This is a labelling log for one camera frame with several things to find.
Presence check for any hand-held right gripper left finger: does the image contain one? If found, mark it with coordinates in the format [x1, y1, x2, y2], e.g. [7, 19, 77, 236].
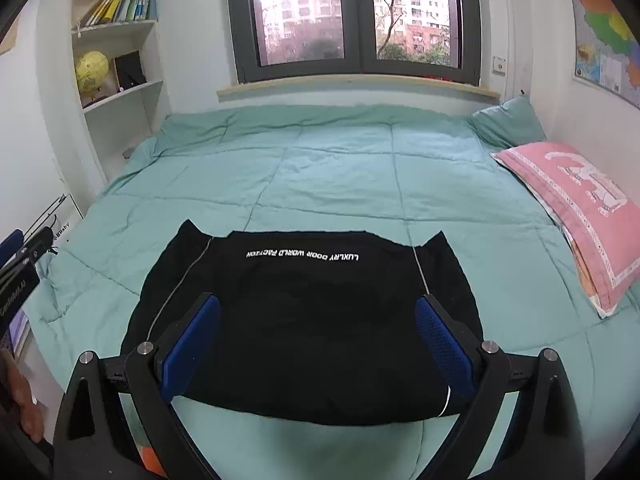
[52, 292, 223, 480]

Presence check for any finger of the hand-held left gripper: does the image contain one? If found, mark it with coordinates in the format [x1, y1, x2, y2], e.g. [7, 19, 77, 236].
[15, 226, 55, 268]
[0, 229, 24, 267]

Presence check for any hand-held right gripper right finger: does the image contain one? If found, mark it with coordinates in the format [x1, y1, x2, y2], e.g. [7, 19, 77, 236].
[414, 294, 586, 480]

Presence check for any black hooded jacket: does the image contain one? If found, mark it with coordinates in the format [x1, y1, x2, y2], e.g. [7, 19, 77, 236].
[120, 219, 485, 426]

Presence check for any person's left hand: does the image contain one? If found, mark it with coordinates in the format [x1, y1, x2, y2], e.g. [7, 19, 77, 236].
[0, 350, 46, 443]

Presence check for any orange object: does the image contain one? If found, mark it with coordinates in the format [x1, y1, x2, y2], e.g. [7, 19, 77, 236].
[140, 447, 168, 478]

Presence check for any yellow globe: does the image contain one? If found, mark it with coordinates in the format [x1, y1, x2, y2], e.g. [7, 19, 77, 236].
[74, 51, 110, 106]

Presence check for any pink printed pillow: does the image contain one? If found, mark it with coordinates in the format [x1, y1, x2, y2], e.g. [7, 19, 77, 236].
[491, 141, 640, 320]

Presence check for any black box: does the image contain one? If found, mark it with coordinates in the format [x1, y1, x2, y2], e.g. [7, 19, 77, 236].
[114, 51, 147, 92]

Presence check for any green quilted blanket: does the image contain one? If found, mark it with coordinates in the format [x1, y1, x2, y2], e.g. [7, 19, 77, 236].
[22, 105, 640, 480]

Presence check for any green pillow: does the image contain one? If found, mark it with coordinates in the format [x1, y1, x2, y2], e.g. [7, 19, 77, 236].
[467, 96, 547, 150]

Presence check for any wooden windowsill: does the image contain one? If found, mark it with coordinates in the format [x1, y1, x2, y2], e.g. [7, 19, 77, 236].
[216, 80, 501, 106]

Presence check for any dark framed window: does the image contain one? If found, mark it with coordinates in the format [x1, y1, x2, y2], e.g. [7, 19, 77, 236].
[225, 0, 482, 86]

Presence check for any black line wall sticker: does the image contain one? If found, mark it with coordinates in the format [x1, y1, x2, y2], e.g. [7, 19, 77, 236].
[20, 192, 83, 251]

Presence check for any white wall shelf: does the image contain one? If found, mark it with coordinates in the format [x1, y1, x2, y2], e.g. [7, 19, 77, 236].
[70, 0, 166, 196]

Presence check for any colourful wall map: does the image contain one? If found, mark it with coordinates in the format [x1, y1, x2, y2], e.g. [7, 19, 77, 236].
[564, 0, 640, 108]

